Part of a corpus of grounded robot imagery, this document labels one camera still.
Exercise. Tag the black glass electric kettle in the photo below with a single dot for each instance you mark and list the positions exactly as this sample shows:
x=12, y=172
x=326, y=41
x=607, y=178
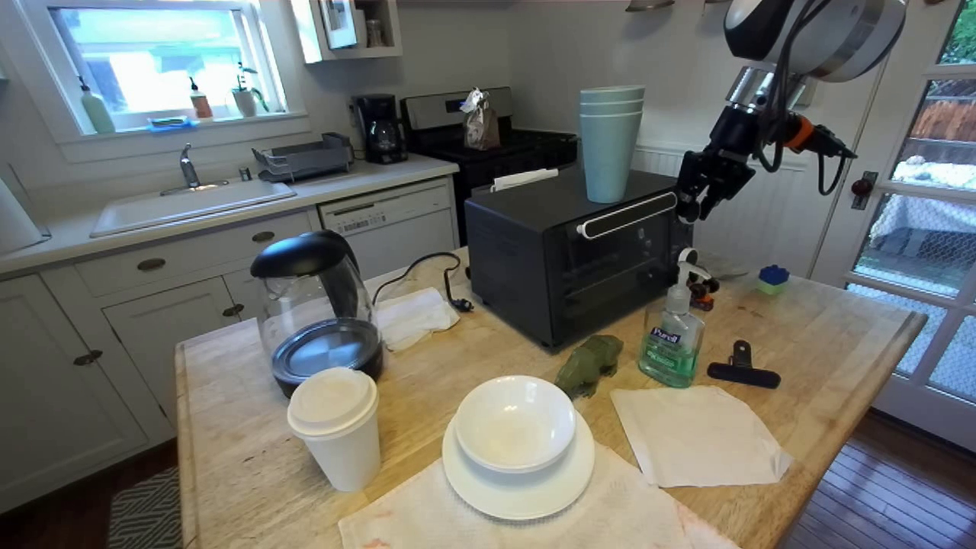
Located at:
x=317, y=311

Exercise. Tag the green hand soap bottle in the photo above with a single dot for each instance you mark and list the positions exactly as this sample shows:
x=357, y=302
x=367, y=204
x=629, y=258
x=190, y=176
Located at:
x=677, y=333

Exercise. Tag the chrome faucet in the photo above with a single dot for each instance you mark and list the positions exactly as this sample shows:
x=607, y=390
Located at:
x=187, y=169

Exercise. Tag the green cloth rag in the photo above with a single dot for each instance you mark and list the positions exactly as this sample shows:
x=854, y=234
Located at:
x=589, y=363

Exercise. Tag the black binder clip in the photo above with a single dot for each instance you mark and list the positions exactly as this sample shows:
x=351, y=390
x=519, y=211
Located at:
x=742, y=369

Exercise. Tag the grey dish rack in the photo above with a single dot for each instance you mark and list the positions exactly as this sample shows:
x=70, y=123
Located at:
x=329, y=153

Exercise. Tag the clear plastic bag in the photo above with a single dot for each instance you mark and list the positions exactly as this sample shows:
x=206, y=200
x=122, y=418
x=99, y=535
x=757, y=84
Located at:
x=408, y=320

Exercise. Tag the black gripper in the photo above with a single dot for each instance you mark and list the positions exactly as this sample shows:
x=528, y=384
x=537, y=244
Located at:
x=720, y=169

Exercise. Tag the black coffee maker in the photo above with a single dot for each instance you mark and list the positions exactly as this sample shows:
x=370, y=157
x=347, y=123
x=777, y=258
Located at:
x=379, y=125

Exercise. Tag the small red black object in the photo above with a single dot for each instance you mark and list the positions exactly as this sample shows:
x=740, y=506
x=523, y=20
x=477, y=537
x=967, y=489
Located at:
x=704, y=292

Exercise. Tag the white plate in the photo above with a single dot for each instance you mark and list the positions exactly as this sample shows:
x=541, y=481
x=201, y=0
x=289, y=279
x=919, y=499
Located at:
x=519, y=499

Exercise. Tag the white dishwasher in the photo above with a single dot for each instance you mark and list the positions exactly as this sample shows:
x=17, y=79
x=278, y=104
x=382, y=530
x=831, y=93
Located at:
x=396, y=227

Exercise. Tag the black toaster oven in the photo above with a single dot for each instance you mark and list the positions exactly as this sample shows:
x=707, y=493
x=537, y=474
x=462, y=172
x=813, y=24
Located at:
x=560, y=266

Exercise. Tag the white paper towel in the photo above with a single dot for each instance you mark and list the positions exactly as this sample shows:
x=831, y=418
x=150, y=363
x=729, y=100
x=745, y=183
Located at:
x=619, y=511

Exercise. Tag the white folded napkin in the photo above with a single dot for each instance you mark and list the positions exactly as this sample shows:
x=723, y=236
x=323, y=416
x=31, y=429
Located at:
x=701, y=437

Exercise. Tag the stacked teal cups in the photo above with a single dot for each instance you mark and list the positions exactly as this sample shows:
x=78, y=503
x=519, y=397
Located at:
x=607, y=125

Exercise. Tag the white bowl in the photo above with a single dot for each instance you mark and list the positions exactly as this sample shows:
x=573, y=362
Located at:
x=515, y=425

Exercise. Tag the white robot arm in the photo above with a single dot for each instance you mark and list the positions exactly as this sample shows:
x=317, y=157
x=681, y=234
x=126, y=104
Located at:
x=782, y=48

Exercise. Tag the white kitchen sink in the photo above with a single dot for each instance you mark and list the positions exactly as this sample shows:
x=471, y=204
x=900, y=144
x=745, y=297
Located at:
x=185, y=206

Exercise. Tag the black kitchen stove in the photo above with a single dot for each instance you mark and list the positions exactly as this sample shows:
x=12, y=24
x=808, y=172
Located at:
x=434, y=125

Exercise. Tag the white foam cup with lid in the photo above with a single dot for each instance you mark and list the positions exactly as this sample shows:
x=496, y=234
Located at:
x=338, y=416

